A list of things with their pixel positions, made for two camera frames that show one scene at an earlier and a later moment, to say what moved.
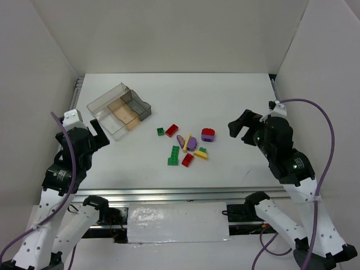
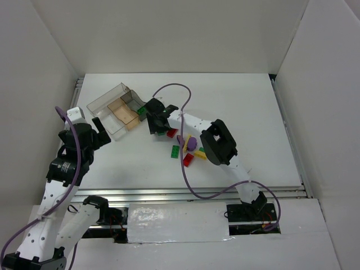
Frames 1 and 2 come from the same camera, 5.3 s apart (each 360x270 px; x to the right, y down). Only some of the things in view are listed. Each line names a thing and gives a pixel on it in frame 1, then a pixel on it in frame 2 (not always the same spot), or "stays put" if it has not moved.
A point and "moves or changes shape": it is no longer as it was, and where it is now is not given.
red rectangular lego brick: [171, 130] stays put
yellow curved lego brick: [200, 154] stays put
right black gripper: [247, 130] -> [157, 119]
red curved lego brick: [187, 160] stays put
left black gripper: [91, 139] stays put
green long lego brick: [173, 160] moves or changes shape
